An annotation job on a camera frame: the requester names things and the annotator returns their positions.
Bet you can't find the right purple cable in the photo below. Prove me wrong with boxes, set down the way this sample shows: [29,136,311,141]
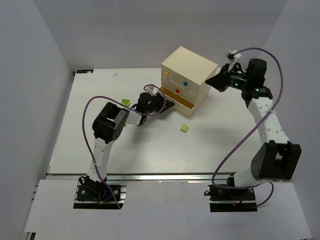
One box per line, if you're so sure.
[211,47,284,207]

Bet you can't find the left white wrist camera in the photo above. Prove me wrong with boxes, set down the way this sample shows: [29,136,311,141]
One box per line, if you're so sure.
[143,84,155,96]

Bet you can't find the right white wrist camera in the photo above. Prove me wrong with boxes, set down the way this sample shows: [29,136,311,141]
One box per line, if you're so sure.
[226,50,242,69]

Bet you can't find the aluminium right rail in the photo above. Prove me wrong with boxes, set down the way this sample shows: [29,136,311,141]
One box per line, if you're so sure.
[243,67,280,173]

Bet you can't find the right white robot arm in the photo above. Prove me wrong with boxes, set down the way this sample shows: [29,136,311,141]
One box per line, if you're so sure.
[205,58,302,190]

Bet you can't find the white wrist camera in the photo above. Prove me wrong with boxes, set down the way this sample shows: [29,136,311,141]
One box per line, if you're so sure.
[226,50,242,69]
[143,84,155,96]

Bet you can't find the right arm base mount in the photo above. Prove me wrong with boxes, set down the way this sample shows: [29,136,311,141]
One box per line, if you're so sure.
[203,184,258,213]

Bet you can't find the lime printed lego brick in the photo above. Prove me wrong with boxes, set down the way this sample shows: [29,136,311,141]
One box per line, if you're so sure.
[121,99,131,107]

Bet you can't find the cream drawer cabinet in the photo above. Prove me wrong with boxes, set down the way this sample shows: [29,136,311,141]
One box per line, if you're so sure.
[161,46,218,109]

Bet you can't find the red knob drawer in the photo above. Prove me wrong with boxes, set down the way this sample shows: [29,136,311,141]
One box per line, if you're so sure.
[160,86,195,118]
[161,76,202,105]

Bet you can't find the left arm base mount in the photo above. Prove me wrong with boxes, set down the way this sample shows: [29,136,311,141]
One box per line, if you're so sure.
[73,176,127,210]

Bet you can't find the yellow knob drawer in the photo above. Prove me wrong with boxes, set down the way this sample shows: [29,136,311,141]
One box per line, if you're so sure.
[161,63,175,81]

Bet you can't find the left blue label sticker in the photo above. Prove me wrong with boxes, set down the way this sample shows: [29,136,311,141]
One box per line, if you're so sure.
[76,69,94,74]

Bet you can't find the aluminium rail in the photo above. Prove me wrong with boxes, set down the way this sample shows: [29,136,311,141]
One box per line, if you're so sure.
[44,172,285,182]
[243,67,280,173]

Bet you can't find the pale lime square lego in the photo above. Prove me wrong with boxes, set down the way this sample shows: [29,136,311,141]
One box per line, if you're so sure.
[180,124,189,133]

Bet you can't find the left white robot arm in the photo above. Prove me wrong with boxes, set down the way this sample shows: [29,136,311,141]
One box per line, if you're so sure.
[87,92,175,183]

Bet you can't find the blue knob drawer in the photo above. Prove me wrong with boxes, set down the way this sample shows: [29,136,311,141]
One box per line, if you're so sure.
[172,72,202,95]

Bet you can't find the aluminium front rail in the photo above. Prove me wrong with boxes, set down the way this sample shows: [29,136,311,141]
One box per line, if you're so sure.
[44,172,285,182]

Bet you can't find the purple cable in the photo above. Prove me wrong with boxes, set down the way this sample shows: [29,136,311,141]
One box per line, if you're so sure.
[211,47,284,207]
[82,84,167,210]

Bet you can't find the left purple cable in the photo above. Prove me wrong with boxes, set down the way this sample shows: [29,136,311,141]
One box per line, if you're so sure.
[82,84,167,210]

